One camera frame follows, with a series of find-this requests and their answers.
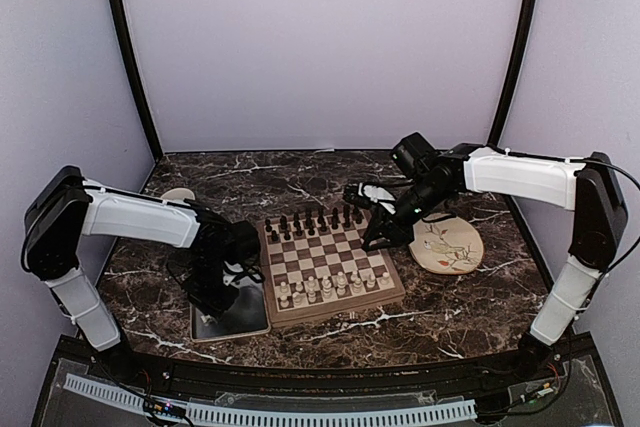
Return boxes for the white chess queen piece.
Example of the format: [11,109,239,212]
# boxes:
[321,276,333,301]

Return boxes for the cream patterned mug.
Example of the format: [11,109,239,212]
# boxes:
[161,187,195,202]

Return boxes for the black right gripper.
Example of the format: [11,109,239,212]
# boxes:
[362,179,452,252]

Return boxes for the white chess knight piece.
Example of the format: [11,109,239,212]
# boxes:
[292,282,305,306]

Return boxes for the dark chess pieces row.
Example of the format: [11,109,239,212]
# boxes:
[259,204,370,243]

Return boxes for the black right frame post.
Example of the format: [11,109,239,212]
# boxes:
[487,0,536,146]

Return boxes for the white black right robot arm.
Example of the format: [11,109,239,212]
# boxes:
[343,132,639,381]

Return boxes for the wooden chess board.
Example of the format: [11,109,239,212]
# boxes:
[257,220,405,328]

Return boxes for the black front rail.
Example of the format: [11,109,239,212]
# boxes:
[49,334,596,398]

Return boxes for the white perforated cable duct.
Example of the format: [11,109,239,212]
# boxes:
[63,374,477,426]

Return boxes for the white chess pawn piece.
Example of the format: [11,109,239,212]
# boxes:
[306,276,317,304]

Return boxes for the white chess king piece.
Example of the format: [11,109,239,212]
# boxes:
[335,272,348,298]

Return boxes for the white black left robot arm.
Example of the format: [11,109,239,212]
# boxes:
[19,165,265,383]

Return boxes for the black frame post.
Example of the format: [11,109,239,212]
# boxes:
[487,0,536,146]
[108,0,164,162]

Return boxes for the metal tray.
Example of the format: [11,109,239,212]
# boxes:
[190,278,271,343]

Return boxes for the black left frame post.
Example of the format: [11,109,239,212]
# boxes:
[108,0,164,162]

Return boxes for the round bird pattern plate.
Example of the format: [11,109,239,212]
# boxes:
[409,213,485,275]

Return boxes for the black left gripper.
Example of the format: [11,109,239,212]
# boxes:
[181,252,240,322]

